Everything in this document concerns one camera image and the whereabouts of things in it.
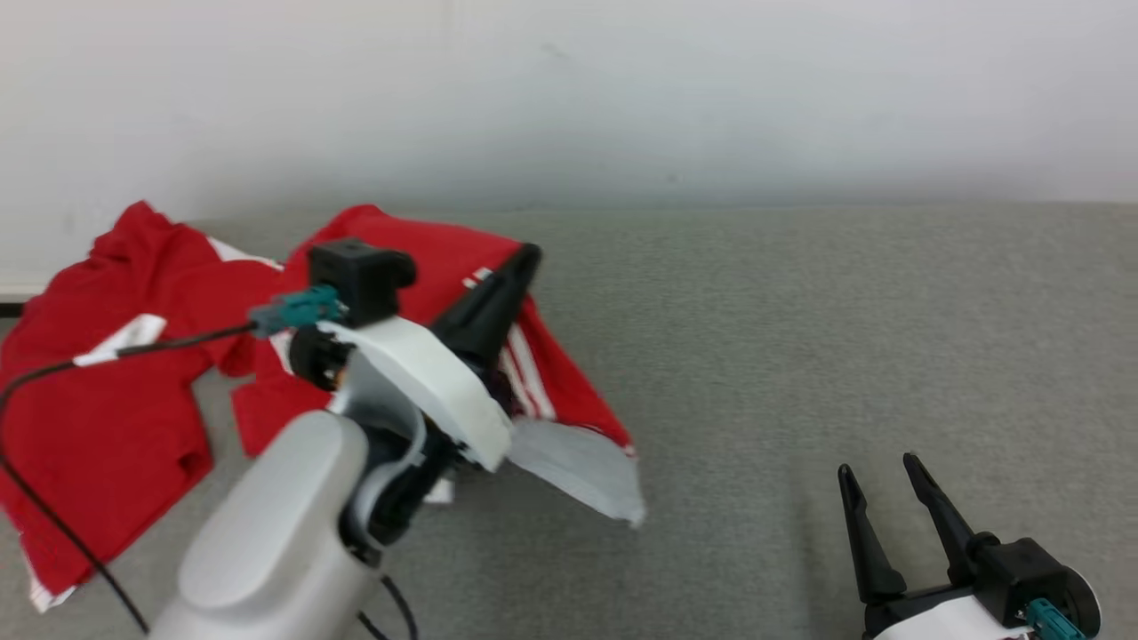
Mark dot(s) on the red shorts with white stripes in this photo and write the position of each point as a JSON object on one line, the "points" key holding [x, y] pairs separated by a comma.
{"points": [[89, 427]]}

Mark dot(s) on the white wall skirting board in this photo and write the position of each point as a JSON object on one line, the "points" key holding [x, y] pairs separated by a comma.
{"points": [[18, 292]]}

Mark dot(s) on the teal plug on right camera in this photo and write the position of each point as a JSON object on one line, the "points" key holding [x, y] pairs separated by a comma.
{"points": [[1049, 618]]}

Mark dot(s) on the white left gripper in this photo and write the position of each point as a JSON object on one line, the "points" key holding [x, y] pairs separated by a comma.
{"points": [[418, 373]]}

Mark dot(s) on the red white basketball jersey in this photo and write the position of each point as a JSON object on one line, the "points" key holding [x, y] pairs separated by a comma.
{"points": [[427, 249]]}

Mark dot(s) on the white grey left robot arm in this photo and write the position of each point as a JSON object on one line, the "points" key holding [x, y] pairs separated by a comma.
{"points": [[267, 533]]}

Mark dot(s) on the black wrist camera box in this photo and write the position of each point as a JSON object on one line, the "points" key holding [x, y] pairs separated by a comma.
{"points": [[1022, 564], [360, 276]]}

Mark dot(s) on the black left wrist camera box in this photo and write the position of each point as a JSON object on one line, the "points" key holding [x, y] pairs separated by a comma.
{"points": [[360, 276]]}

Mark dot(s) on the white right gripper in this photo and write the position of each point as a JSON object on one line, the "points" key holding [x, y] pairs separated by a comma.
{"points": [[942, 618]]}

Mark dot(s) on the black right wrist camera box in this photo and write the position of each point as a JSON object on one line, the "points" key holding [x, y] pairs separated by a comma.
{"points": [[1022, 564]]}

